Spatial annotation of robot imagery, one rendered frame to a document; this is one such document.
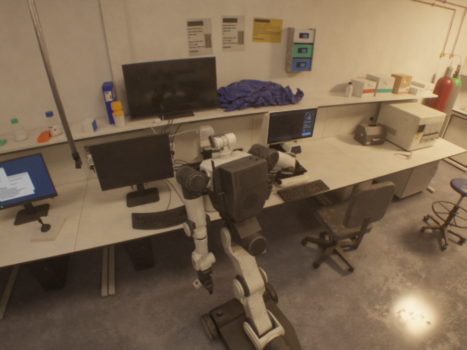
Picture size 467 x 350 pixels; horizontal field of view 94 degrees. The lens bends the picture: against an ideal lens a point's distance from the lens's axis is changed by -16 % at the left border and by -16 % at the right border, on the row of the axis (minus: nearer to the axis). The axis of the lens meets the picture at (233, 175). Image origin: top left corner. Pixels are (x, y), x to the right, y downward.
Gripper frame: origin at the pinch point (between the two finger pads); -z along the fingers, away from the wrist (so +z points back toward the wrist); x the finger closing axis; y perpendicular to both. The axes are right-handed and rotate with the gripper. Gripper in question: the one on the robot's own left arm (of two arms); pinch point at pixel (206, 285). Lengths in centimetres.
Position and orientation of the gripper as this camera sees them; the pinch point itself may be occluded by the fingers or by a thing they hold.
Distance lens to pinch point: 169.9
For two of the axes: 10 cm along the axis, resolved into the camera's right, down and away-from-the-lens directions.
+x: -5.6, -4.2, 7.1
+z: -0.1, -8.6, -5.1
